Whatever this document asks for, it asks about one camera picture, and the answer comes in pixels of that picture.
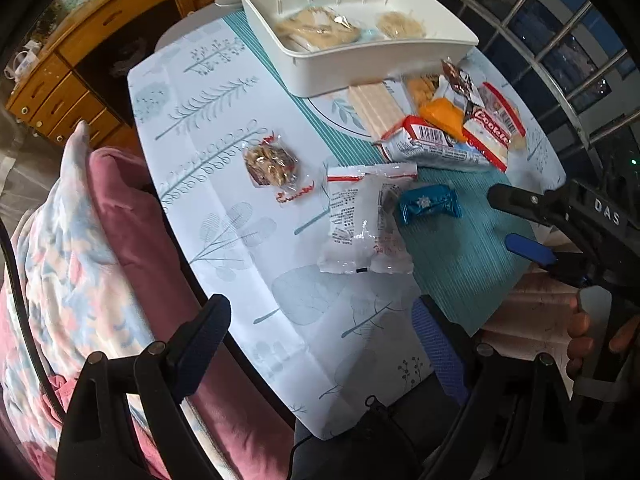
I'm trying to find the pink blanket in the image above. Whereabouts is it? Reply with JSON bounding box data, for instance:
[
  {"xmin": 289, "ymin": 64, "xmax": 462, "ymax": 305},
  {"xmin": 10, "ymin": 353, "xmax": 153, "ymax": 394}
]
[{"xmin": 0, "ymin": 147, "xmax": 296, "ymax": 480}]

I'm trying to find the clear bag of orange puffs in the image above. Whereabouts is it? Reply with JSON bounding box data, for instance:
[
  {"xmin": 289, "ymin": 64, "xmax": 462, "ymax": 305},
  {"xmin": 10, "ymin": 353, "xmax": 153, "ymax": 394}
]
[{"xmin": 404, "ymin": 74, "xmax": 447, "ymax": 111}]

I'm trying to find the clear nut snack packet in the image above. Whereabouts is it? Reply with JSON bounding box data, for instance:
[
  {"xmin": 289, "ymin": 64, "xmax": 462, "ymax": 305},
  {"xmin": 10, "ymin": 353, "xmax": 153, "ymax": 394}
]
[{"xmin": 243, "ymin": 132, "xmax": 317, "ymax": 205}]

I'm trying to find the floral blanket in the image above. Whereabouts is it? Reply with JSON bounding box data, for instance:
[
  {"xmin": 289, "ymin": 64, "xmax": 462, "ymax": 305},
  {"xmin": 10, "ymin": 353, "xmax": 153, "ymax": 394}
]
[{"xmin": 0, "ymin": 121, "xmax": 166, "ymax": 480}]

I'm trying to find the white plastic bin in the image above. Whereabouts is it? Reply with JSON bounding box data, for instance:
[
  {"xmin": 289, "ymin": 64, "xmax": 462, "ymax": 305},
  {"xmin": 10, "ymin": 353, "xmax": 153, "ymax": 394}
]
[{"xmin": 237, "ymin": 0, "xmax": 480, "ymax": 97}]

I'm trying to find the round biscuit packet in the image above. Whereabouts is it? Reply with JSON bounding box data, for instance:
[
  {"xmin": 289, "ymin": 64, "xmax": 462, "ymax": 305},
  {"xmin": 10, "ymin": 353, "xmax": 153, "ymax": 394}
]
[{"xmin": 375, "ymin": 10, "xmax": 427, "ymax": 40}]

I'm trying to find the orange and white bar packet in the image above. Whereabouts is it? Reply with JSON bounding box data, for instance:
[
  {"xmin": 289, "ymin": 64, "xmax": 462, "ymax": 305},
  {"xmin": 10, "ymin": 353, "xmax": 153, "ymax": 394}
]
[{"xmin": 419, "ymin": 99, "xmax": 469, "ymax": 144}]

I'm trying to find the red white blue snack packet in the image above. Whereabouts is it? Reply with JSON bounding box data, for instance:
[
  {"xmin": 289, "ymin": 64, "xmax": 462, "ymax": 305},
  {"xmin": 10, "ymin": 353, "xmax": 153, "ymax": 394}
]
[{"xmin": 374, "ymin": 115, "xmax": 494, "ymax": 170}]

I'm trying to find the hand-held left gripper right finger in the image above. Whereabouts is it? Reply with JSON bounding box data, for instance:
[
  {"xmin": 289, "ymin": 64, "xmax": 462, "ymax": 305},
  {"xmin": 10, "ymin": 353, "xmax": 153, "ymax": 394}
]
[{"xmin": 410, "ymin": 295, "xmax": 586, "ymax": 480}]

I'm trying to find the teal striped placemat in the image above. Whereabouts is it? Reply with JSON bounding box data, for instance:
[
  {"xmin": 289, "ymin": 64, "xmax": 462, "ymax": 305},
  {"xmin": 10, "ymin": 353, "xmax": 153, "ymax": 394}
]
[{"xmin": 222, "ymin": 10, "xmax": 537, "ymax": 337}]

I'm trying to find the blue candy packet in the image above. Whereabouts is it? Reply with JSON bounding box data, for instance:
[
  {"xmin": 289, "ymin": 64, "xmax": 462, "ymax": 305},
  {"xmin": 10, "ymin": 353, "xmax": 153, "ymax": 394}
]
[{"xmin": 395, "ymin": 182, "xmax": 464, "ymax": 226}]

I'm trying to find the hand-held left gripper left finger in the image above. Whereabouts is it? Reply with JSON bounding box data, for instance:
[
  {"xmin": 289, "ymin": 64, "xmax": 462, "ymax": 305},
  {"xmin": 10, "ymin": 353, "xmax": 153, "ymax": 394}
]
[{"xmin": 55, "ymin": 294, "xmax": 232, "ymax": 480}]

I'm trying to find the beige wafer packet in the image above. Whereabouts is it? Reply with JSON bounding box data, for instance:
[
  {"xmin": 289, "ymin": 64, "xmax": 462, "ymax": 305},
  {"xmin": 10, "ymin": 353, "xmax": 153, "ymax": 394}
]
[{"xmin": 348, "ymin": 84, "xmax": 402, "ymax": 142}]

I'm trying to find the black cable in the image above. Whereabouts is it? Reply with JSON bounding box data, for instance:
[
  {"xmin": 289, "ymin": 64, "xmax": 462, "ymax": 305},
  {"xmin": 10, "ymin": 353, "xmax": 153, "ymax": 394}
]
[{"xmin": 0, "ymin": 220, "xmax": 68, "ymax": 423}]

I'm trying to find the metal window grille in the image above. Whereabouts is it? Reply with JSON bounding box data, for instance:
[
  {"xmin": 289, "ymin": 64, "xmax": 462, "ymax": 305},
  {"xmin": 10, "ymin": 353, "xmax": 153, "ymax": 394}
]
[{"xmin": 400, "ymin": 0, "xmax": 640, "ymax": 173}]

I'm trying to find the white clear snack packet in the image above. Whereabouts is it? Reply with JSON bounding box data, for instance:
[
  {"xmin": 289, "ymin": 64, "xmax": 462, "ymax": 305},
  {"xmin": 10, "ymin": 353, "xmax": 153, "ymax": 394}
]
[{"xmin": 317, "ymin": 163, "xmax": 419, "ymax": 275}]

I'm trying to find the person's right hand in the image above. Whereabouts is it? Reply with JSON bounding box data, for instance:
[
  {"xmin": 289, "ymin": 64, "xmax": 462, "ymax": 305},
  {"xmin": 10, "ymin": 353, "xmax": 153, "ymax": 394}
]
[{"xmin": 566, "ymin": 297, "xmax": 640, "ymax": 376}]

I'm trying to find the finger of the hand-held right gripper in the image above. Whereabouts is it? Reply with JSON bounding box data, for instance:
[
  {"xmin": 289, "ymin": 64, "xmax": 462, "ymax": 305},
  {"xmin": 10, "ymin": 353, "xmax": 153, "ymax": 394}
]
[
  {"xmin": 504, "ymin": 233, "xmax": 597, "ymax": 288},
  {"xmin": 487, "ymin": 184, "xmax": 571, "ymax": 227}
]

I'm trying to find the red-edged cookie packet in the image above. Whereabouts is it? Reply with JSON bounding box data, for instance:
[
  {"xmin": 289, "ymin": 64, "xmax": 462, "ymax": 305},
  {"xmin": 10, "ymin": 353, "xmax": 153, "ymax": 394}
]
[{"xmin": 462, "ymin": 82, "xmax": 527, "ymax": 173}]

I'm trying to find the leaf print tablecloth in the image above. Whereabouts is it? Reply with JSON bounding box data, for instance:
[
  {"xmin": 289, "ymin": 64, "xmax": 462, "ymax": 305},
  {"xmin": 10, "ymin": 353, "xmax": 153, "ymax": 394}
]
[{"xmin": 126, "ymin": 10, "xmax": 568, "ymax": 442}]

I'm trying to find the brown and white snack packet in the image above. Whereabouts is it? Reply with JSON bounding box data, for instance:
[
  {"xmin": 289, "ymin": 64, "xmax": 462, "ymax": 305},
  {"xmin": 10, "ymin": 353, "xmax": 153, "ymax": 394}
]
[{"xmin": 440, "ymin": 58, "xmax": 484, "ymax": 117}]

